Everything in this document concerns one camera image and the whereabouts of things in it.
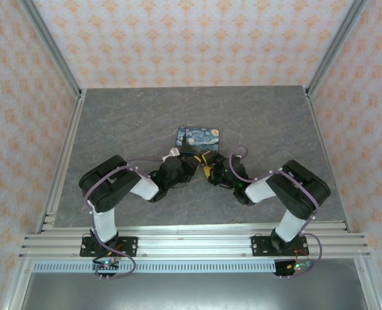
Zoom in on starry night printed tin box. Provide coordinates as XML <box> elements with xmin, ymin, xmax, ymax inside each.
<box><xmin>175</xmin><ymin>126</ymin><xmax>221</xmax><ymax>156</ymax></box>

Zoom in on grey sheet metal tray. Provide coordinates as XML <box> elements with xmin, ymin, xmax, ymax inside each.
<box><xmin>3</xmin><ymin>258</ymin><xmax>382</xmax><ymax>310</ymax></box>

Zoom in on aluminium mounting rail beam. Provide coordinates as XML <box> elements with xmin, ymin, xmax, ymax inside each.
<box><xmin>18</xmin><ymin>231</ymin><xmax>371</xmax><ymax>259</ymax></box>

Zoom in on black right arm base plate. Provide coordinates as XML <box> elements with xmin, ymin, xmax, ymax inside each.
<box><xmin>251</xmin><ymin>235</ymin><xmax>310</xmax><ymax>258</ymax></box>

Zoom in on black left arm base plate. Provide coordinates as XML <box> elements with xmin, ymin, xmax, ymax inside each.
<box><xmin>79</xmin><ymin>236</ymin><xmax>139</xmax><ymax>258</ymax></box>

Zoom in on white slotted cable duct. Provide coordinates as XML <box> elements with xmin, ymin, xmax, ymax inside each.
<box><xmin>32</xmin><ymin>260</ymin><xmax>277</xmax><ymax>274</ymax></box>

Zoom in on aluminium table side rail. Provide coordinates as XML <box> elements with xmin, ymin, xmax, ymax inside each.
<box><xmin>303</xmin><ymin>85</ymin><xmax>352</xmax><ymax>233</ymax></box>
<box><xmin>35</xmin><ymin>88</ymin><xmax>88</xmax><ymax>233</ymax></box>

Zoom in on aluminium frame post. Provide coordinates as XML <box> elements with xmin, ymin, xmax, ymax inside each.
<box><xmin>18</xmin><ymin>0</ymin><xmax>82</xmax><ymax>98</ymax></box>
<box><xmin>307</xmin><ymin>0</ymin><xmax>369</xmax><ymax>98</ymax></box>

